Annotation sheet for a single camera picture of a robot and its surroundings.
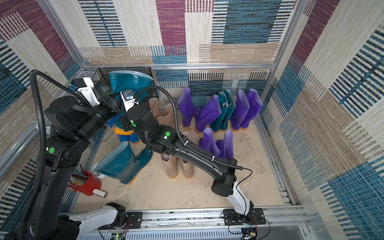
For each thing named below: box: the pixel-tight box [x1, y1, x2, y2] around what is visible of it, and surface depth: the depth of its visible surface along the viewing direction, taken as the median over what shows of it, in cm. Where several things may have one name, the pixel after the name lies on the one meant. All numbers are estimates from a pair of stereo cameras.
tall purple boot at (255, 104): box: [240, 88, 263, 130], surface depth 94 cm
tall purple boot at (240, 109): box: [230, 89, 250, 132], surface depth 93 cm
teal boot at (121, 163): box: [95, 141, 153, 185], surface depth 75 cm
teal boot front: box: [109, 70, 154, 104], surface depth 58 cm
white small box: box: [93, 189, 108, 198], surface depth 81 cm
